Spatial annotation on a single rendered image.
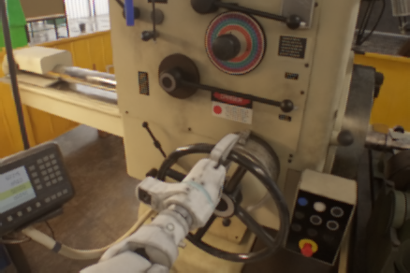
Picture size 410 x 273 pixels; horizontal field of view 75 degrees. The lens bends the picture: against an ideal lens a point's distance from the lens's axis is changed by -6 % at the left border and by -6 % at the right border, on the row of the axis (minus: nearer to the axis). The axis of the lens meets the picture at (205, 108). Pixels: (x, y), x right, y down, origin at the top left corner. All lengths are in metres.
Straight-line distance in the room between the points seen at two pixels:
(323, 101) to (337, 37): 0.17
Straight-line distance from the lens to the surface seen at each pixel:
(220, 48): 0.72
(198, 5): 0.77
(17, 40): 4.73
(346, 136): 0.78
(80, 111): 1.83
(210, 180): 0.52
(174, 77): 0.83
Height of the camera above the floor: 1.82
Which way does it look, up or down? 25 degrees down
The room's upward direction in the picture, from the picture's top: 1 degrees clockwise
